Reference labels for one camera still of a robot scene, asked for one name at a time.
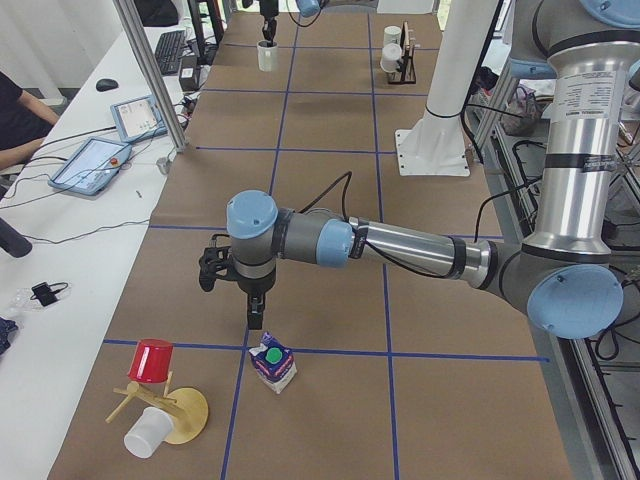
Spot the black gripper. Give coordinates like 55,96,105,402
259,0,279,47
238,272,275,329

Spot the pale green ceramic mug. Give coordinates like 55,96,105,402
257,40,279,72

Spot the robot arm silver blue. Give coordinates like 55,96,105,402
259,0,379,47
227,1,639,339

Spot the blue white milk carton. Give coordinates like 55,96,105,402
249,331,297,394

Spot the red plastic cup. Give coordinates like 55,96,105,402
127,338,174,383

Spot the white paper cup upper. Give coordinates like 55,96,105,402
383,25,402,46

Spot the white paper cup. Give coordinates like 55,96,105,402
380,43,403,73
383,25,402,46

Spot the white paper cup lower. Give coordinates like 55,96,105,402
380,43,403,73

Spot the wooden cup tree stand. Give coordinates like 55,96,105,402
105,372,209,445

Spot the white plastic cup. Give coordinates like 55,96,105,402
124,406,174,459

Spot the black keyboard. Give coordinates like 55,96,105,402
154,30,186,76

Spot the blue teach pendant far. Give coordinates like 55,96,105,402
110,94,167,144

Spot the blue teach pendant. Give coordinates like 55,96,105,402
110,94,167,144
48,137,132,197

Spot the black computer mouse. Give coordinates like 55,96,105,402
95,78,119,92

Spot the blue teach pendant near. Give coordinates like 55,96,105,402
48,137,132,197

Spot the seated person in black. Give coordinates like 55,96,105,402
1,73,59,170

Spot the aluminium frame post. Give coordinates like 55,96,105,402
113,0,187,153

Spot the black wire cup rack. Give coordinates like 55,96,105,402
384,21,417,84

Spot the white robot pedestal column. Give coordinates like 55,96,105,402
395,0,502,177

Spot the small black adapter with cable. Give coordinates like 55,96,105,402
31,282,69,307

